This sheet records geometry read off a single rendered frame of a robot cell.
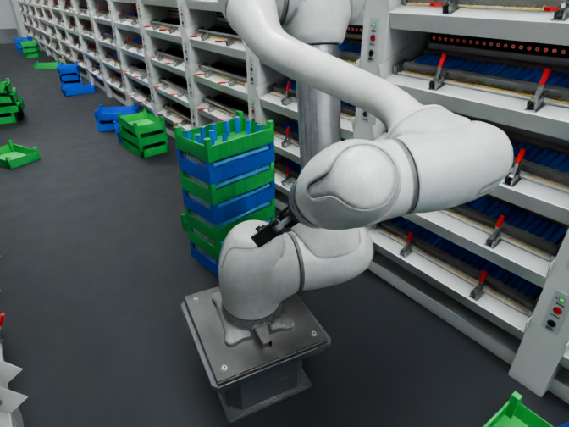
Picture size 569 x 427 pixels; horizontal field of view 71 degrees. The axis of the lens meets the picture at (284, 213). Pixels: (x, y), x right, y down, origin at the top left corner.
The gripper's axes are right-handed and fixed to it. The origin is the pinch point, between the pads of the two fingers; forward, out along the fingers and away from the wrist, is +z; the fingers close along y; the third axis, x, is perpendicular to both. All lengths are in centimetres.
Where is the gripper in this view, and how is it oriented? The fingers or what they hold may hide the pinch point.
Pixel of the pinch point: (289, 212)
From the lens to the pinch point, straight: 82.2
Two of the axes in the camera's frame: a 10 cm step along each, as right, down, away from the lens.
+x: 6.2, 7.9, 0.5
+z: -1.9, 0.9, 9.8
